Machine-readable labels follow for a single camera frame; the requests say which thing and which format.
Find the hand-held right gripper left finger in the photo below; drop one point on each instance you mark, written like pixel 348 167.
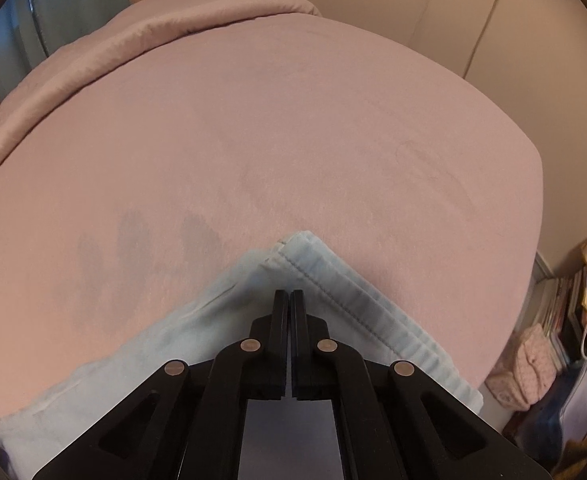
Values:
pixel 281 320

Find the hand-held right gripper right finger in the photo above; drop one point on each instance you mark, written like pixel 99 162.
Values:
pixel 299 320

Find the light blue strawberry print pants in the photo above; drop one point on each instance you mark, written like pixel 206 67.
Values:
pixel 173 340

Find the bed with pink sheet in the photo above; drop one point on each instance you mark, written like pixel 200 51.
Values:
pixel 273 150

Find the pink quilted bag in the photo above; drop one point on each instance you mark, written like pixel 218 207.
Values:
pixel 523 365

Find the stack of books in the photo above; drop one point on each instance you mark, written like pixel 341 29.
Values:
pixel 556 305

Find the blue plastic bag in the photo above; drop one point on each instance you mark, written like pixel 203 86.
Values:
pixel 568 410

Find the pink quilt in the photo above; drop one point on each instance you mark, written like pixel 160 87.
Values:
pixel 98 45

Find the blue curtain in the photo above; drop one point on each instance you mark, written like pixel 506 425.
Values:
pixel 63 15

